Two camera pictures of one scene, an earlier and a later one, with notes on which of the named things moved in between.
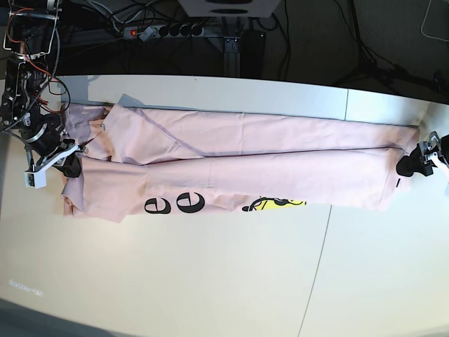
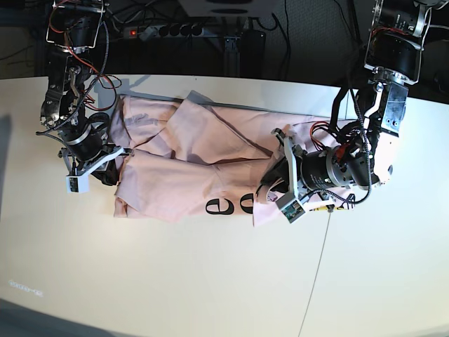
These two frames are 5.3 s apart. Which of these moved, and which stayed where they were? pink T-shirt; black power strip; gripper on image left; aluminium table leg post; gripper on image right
Moved: gripper on image left; gripper on image right; pink T-shirt
Stayed: aluminium table leg post; black power strip
